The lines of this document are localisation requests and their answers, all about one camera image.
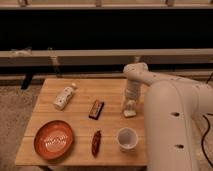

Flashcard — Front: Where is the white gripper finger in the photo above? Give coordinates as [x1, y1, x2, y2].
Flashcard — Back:
[122, 99, 129, 112]
[131, 100, 137, 112]

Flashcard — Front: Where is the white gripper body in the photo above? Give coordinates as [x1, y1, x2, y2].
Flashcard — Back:
[124, 80, 141, 101]

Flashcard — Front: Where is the white sponge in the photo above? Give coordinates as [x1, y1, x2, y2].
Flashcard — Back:
[123, 108, 136, 117]

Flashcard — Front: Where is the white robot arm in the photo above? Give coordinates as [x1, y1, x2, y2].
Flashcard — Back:
[123, 63, 213, 171]

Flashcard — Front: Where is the orange ceramic bowl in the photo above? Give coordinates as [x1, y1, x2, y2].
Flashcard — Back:
[34, 120, 74, 160]

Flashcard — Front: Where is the white plastic cup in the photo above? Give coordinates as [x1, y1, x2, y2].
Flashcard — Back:
[116, 127, 139, 151]

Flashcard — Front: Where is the wooden table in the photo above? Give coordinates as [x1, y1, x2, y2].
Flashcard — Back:
[15, 78, 147, 166]

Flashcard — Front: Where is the white bottle lying down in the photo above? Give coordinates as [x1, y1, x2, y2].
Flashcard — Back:
[53, 83, 77, 110]

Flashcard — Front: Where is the long wooden bench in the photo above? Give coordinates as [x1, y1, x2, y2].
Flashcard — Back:
[0, 48, 213, 89]

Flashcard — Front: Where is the black cable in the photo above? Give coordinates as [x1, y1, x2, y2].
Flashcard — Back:
[200, 71, 213, 168]

